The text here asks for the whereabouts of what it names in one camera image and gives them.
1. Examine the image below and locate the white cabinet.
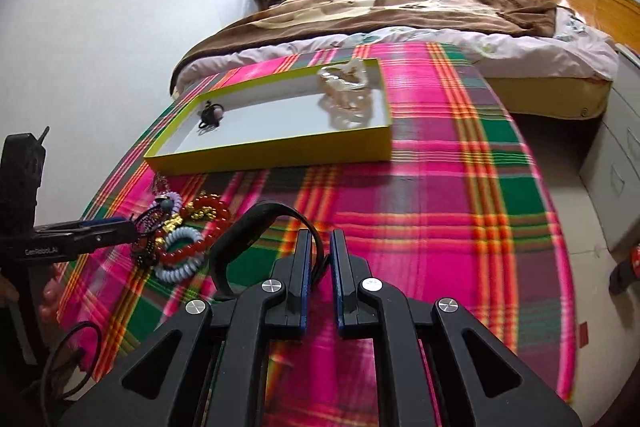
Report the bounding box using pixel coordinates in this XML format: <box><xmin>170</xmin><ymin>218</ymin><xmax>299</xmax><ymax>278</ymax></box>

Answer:
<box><xmin>580</xmin><ymin>44</ymin><xmax>640</xmax><ymax>258</ymax></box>

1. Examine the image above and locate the red black slipper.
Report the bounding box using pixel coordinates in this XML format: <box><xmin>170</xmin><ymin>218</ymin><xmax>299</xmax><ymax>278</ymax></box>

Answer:
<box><xmin>609</xmin><ymin>244</ymin><xmax>640</xmax><ymax>295</ymax></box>

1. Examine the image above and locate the pink green plaid tablecloth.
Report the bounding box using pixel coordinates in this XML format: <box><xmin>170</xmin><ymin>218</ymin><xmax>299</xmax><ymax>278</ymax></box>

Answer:
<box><xmin>55</xmin><ymin>41</ymin><xmax>578</xmax><ymax>427</ymax></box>

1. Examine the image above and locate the purple spiral hair tie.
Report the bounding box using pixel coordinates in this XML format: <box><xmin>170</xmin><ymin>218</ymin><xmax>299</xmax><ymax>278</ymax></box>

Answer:
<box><xmin>157</xmin><ymin>191</ymin><xmax>185</xmax><ymax>212</ymax></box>

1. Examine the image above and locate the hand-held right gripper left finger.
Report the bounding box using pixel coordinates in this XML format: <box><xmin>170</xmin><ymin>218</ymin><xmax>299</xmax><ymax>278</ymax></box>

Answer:
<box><xmin>57</xmin><ymin>229</ymin><xmax>313</xmax><ymax>427</ymax></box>

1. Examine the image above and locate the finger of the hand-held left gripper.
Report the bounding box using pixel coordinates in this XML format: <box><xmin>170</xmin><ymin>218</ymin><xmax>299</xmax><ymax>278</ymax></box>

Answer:
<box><xmin>34</xmin><ymin>217</ymin><xmax>136</xmax><ymax>235</ymax></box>
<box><xmin>55</xmin><ymin>224</ymin><xmax>153</xmax><ymax>258</ymax></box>

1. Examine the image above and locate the person's left hand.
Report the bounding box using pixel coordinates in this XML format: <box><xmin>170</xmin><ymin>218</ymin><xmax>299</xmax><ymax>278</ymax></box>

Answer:
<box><xmin>42</xmin><ymin>277</ymin><xmax>68</xmax><ymax>325</ymax></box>

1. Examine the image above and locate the bed with white sheet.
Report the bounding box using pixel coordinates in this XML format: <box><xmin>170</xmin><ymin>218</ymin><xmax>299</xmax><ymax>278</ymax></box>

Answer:
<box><xmin>170</xmin><ymin>0</ymin><xmax>621</xmax><ymax>120</ymax></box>

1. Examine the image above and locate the black hair tie teal bead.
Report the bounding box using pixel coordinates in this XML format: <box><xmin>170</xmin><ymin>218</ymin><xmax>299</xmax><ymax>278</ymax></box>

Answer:
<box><xmin>132</xmin><ymin>199</ymin><xmax>173</xmax><ymax>238</ymax></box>

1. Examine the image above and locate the black hair tie pink bead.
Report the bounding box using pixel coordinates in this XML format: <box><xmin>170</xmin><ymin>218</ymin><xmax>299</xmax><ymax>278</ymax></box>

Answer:
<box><xmin>196</xmin><ymin>101</ymin><xmax>226</xmax><ymax>136</ymax></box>

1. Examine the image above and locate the red bracelet with gold charms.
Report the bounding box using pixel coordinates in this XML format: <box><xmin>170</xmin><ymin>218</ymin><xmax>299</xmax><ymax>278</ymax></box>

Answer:
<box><xmin>182</xmin><ymin>193</ymin><xmax>233</xmax><ymax>240</ymax></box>

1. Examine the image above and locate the black wristband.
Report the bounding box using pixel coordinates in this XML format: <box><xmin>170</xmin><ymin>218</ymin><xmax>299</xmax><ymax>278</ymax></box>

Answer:
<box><xmin>207</xmin><ymin>202</ymin><xmax>332</xmax><ymax>303</ymax></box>

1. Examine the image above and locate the brown blanket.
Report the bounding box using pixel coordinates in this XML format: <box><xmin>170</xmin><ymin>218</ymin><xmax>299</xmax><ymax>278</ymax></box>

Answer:
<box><xmin>172</xmin><ymin>0</ymin><xmax>558</xmax><ymax>72</ymax></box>

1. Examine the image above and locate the light blue spiral hair tie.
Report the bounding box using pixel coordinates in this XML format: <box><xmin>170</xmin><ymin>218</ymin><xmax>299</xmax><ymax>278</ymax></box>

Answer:
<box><xmin>154</xmin><ymin>227</ymin><xmax>207</xmax><ymax>284</ymax></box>

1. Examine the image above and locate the gold chain hair clip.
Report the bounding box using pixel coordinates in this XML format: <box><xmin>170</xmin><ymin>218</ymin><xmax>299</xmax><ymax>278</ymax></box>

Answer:
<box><xmin>155</xmin><ymin>212</ymin><xmax>188</xmax><ymax>248</ymax></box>

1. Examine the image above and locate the yellow box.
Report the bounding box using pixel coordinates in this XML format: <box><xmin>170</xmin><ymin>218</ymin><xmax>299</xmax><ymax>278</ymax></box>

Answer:
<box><xmin>144</xmin><ymin>58</ymin><xmax>394</xmax><ymax>175</ymax></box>

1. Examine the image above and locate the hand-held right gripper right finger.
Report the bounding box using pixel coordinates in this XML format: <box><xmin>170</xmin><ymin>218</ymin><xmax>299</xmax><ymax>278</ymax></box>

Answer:
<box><xmin>330</xmin><ymin>229</ymin><xmax>583</xmax><ymax>427</ymax></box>

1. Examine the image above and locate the dark beaded bracelet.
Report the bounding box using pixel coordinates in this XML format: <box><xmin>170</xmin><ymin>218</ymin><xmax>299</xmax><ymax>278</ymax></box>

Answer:
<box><xmin>131</xmin><ymin>207</ymin><xmax>166</xmax><ymax>270</ymax></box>

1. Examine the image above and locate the black cable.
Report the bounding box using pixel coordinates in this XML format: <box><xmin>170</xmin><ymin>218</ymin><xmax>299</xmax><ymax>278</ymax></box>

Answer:
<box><xmin>40</xmin><ymin>321</ymin><xmax>103</xmax><ymax>403</ymax></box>

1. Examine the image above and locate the clear plastic hair claw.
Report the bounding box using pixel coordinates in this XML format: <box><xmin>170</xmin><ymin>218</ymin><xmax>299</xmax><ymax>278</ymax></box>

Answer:
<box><xmin>317</xmin><ymin>59</ymin><xmax>375</xmax><ymax>130</ymax></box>

